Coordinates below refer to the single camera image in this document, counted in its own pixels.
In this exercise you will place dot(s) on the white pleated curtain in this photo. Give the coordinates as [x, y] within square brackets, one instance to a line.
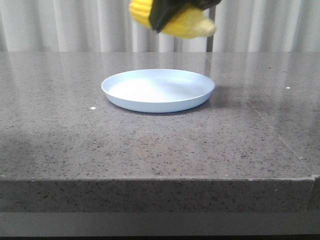
[107, 26]

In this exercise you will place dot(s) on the yellow corn cob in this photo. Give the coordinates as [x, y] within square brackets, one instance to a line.
[140, 10]

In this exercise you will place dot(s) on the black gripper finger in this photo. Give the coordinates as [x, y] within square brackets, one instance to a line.
[182, 16]

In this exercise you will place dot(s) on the light blue round plate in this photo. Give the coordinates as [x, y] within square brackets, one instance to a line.
[158, 90]

